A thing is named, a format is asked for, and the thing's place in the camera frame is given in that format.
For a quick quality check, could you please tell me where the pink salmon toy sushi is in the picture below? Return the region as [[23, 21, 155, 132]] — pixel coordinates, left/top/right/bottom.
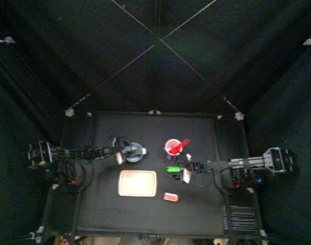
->
[[163, 191, 181, 203]]

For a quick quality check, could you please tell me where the grey-blue bowl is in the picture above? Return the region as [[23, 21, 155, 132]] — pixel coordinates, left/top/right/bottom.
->
[[123, 142, 147, 164]]

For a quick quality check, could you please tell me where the red plastic spoon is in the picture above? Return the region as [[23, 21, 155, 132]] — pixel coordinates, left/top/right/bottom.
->
[[169, 139, 191, 156]]

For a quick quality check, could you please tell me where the red and white bowl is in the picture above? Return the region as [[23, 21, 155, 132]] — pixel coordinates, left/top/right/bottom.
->
[[165, 138, 185, 157]]

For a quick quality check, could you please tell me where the tan square cutting board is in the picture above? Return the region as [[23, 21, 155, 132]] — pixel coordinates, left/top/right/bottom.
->
[[117, 169, 159, 198]]

